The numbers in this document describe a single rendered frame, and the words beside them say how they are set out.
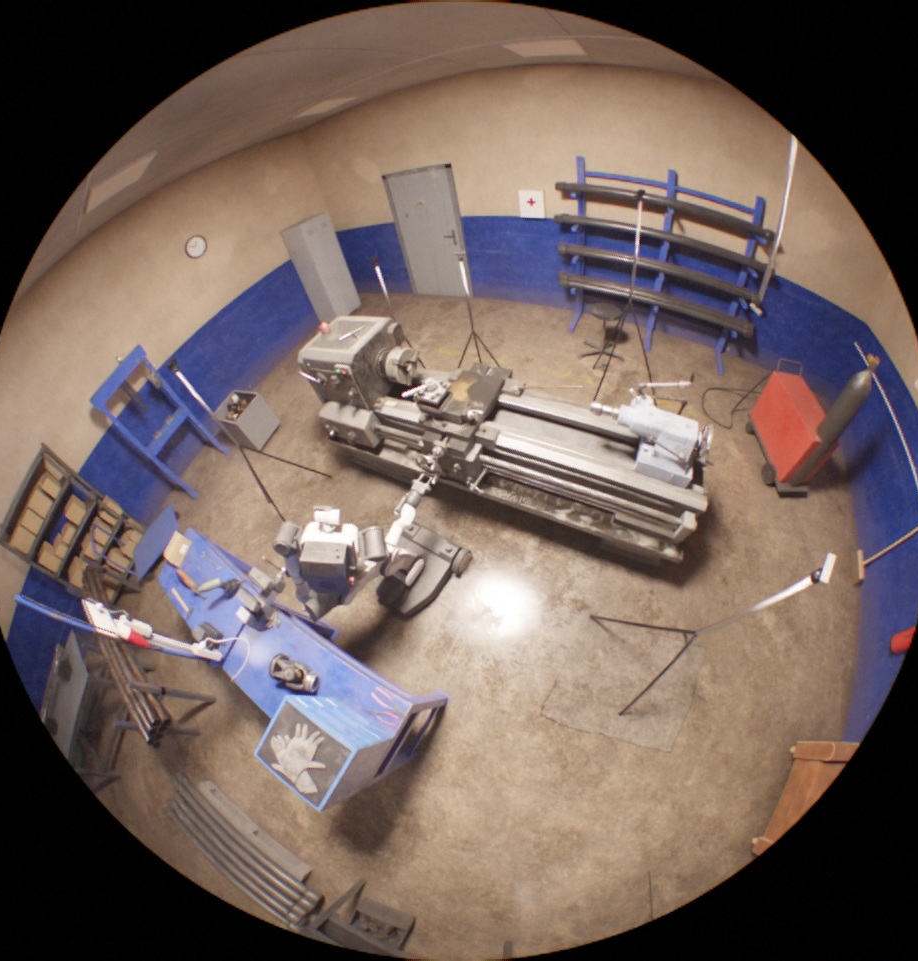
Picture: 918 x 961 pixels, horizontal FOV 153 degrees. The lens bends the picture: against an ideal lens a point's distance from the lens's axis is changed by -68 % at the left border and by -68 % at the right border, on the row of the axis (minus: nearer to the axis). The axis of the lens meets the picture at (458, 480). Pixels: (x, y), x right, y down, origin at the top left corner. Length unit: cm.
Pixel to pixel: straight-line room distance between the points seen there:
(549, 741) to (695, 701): 107
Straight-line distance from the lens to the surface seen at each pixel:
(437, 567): 247
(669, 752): 275
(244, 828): 348
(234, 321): 543
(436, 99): 509
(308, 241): 557
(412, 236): 563
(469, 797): 261
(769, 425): 380
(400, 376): 234
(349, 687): 177
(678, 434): 191
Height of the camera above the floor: 245
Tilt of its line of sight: 55 degrees down
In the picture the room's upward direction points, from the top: 16 degrees counter-clockwise
